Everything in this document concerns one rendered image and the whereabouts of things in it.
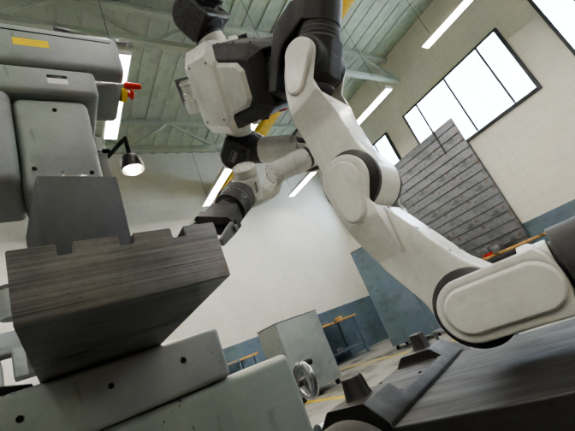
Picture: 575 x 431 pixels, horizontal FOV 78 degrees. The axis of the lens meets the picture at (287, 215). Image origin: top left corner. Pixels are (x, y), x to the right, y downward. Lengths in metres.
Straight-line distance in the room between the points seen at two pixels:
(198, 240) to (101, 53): 1.03
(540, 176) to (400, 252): 7.32
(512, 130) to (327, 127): 7.42
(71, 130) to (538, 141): 7.61
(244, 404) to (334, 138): 0.66
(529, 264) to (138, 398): 0.77
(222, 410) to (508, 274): 0.66
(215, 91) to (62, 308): 0.83
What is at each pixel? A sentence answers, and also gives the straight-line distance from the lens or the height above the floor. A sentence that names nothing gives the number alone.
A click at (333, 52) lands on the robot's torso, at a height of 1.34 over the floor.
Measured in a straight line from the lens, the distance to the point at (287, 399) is 1.01.
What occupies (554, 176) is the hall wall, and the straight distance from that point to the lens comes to 7.97.
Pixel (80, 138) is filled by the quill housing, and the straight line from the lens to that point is 1.21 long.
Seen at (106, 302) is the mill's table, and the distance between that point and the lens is 0.44.
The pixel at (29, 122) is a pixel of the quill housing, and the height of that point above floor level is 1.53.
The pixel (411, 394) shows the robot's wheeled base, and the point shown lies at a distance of 0.76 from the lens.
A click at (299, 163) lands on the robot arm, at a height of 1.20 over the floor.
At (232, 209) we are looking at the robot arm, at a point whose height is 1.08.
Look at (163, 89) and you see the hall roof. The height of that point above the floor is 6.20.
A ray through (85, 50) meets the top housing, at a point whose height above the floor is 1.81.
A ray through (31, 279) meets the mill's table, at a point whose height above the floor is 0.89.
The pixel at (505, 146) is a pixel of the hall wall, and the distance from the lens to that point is 8.25.
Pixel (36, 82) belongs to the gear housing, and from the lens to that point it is 1.31.
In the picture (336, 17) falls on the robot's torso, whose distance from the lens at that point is 1.04.
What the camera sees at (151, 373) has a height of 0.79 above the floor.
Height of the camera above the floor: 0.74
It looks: 19 degrees up
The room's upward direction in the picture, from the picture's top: 22 degrees counter-clockwise
